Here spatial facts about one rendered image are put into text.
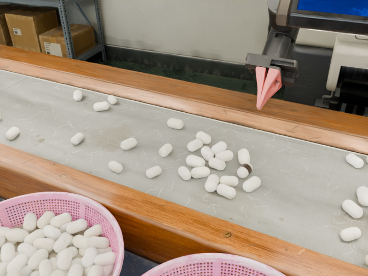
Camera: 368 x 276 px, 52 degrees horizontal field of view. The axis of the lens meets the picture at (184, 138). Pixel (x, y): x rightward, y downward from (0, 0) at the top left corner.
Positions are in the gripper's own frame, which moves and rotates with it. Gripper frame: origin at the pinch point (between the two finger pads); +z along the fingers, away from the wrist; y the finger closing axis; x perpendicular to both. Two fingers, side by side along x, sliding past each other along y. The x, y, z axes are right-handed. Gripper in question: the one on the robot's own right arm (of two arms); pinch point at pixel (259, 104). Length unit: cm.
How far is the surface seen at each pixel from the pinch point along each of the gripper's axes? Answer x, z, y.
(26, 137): -8.0, 21.5, -44.0
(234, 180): -6.8, 17.0, 1.6
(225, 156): -2.9, 12.6, -2.4
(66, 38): 124, -65, -180
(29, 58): 10, -3, -74
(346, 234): -9.6, 20.1, 20.5
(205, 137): -0.4, 9.5, -8.3
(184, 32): 159, -103, -111
